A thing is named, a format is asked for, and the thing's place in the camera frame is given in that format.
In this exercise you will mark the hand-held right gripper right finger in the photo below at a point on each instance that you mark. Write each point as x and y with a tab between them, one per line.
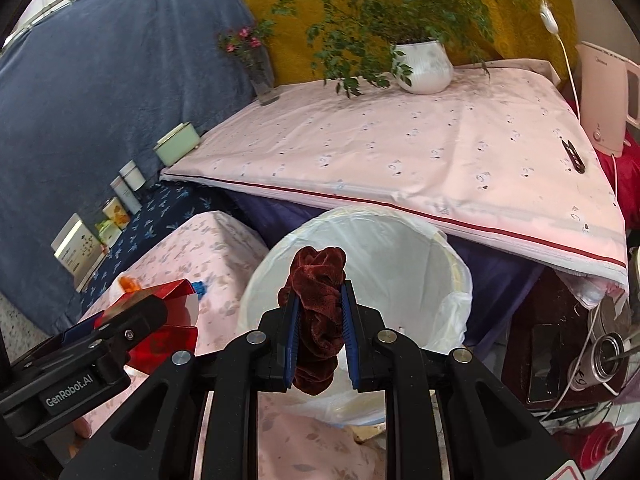
350	340

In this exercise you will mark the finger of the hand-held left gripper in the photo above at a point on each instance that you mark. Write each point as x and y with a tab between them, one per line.
142	317

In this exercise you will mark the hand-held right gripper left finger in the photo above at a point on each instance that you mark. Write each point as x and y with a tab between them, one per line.
292	340

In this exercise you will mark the red plastic packet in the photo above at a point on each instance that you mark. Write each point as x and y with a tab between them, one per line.
160	345

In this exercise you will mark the dark red scrunchie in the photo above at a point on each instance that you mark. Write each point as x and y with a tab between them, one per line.
320	280

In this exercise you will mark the trash bin with white bag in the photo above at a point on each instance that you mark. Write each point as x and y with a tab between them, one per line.
400	270

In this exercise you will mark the small green box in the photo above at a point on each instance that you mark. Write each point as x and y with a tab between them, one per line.
109	234

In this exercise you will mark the white plant print box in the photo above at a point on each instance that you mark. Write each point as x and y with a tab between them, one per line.
77	250

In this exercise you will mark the pink rabbit print cloth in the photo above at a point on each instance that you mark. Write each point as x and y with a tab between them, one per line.
210	245

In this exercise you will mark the yellow flower print box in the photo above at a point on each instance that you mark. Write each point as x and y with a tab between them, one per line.
116	214

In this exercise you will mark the navy floral cloth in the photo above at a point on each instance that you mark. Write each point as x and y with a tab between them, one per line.
165	205

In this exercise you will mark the tall white tube bottle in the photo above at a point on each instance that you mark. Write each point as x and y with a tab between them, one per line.
126	197

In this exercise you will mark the white round canister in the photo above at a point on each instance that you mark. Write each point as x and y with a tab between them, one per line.
132	176

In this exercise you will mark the dark purple cloth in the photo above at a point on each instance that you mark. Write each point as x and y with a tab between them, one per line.
500	280

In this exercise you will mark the green tissue box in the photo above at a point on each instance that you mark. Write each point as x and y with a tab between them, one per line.
177	146

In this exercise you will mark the pink printed tablecloth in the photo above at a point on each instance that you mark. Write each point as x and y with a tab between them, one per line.
400	160

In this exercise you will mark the black phone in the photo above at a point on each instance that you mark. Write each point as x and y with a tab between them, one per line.
545	360

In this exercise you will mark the dark red mat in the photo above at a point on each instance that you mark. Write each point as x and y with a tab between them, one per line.
550	300

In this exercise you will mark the blue-grey blanket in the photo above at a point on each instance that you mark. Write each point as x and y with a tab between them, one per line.
100	85

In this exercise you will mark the white plastic bundle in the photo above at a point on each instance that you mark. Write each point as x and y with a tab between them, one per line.
595	290

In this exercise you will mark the glass vase with pink flowers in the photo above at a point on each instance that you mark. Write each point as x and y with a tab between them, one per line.
262	80

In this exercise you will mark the red round object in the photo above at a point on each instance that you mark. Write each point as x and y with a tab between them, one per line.
595	445

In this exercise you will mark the green plant in white pot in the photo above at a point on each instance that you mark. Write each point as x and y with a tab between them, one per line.
425	67

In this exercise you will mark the yellow cloth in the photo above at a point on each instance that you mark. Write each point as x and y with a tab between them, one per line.
295	55

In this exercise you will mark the black clip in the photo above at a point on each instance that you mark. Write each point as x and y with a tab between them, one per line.
573	156

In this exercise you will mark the red cloth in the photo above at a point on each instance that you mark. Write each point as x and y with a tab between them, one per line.
627	180

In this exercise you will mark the pink electric kettle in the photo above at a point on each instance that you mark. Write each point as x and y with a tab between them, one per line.
605	100

